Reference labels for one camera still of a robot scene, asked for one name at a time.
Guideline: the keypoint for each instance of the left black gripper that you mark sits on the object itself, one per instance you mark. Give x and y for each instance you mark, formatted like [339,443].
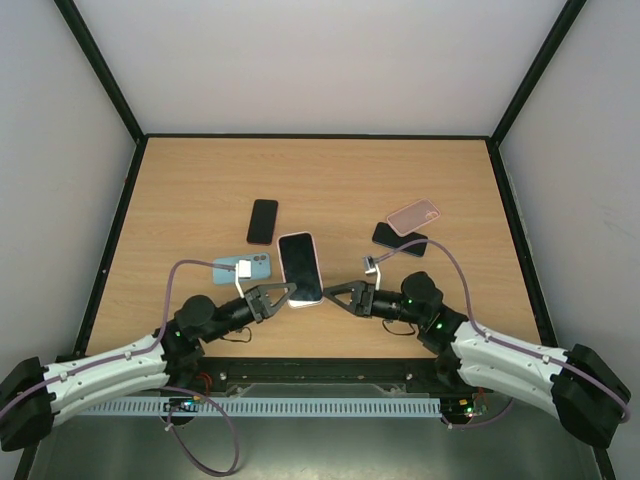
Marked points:
[261,314]

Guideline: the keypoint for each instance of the black metal enclosure frame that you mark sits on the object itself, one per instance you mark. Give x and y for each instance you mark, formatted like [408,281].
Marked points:
[560,29]

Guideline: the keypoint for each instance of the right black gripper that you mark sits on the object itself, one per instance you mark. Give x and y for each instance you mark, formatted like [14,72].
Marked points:
[367,299]

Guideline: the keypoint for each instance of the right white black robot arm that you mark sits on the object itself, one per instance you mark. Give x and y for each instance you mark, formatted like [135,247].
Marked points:
[574,385]

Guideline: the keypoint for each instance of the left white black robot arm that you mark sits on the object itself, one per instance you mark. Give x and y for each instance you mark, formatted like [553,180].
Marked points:
[35,397]

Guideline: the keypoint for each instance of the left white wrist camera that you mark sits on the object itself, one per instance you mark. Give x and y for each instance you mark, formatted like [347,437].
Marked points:
[242,272]

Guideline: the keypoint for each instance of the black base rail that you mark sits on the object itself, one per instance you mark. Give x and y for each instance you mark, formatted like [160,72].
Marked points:
[415,375]

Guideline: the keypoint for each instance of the light blue phone case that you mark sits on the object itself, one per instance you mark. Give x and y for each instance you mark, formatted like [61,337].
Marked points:
[260,268]

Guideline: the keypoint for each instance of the white slotted cable duct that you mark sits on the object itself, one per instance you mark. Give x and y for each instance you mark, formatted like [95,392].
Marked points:
[272,407]

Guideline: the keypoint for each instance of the pink translucent phone case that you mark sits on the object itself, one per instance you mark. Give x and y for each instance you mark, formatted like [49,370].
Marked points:
[412,217]

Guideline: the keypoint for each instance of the black phone red edge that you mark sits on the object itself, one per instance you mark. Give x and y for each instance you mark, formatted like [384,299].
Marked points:
[262,222]

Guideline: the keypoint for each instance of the blue phone black screen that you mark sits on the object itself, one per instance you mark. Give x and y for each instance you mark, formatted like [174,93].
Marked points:
[385,236]

